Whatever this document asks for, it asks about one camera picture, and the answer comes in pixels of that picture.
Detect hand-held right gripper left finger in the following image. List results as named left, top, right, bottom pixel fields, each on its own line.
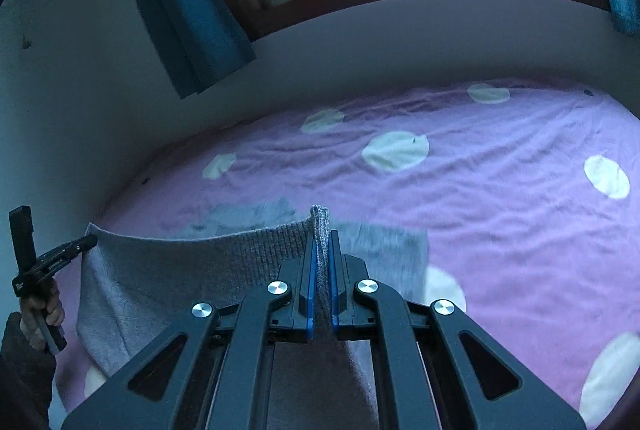
left=60, top=237, right=318, bottom=430

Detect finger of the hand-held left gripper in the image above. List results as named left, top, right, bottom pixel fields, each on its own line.
left=34, top=234, right=99, bottom=277

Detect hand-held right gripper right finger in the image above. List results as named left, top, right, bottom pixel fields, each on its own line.
left=327, top=230, right=588, bottom=430

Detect grey knitted sweater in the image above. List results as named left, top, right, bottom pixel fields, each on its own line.
left=75, top=204, right=431, bottom=430

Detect person's left forearm dark sleeve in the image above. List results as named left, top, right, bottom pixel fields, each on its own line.
left=0, top=311, right=57, bottom=430

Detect person's left hand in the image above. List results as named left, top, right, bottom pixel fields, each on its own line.
left=19, top=281, right=67, bottom=352

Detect pink bed sheet white dots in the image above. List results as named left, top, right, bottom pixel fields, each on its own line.
left=52, top=77, right=640, bottom=430

